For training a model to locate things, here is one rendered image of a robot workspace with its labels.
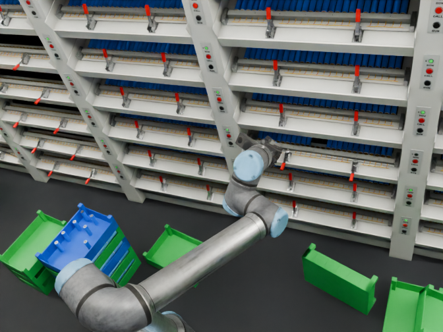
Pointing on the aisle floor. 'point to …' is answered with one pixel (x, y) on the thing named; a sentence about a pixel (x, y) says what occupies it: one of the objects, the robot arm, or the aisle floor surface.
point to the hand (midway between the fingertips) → (267, 143)
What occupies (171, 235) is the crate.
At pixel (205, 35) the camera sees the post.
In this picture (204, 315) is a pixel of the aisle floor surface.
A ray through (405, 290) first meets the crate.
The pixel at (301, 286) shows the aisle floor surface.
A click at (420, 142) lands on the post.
